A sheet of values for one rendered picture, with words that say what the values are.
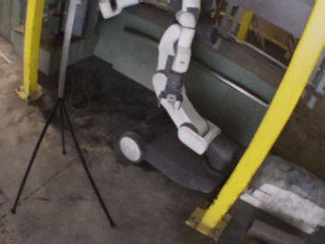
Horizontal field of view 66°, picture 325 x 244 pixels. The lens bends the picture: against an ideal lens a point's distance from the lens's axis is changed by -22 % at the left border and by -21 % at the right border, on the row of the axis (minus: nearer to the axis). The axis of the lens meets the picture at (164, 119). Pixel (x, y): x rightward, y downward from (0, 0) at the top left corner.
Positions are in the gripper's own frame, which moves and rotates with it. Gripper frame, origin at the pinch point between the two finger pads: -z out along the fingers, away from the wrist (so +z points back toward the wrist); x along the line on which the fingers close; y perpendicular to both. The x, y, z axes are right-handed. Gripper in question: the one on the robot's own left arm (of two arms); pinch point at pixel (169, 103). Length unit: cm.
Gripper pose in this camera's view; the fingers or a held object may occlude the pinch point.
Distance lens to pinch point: 167.0
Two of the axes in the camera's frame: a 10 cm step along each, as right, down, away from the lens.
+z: 2.2, -8.7, -4.5
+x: -9.7, -1.4, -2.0
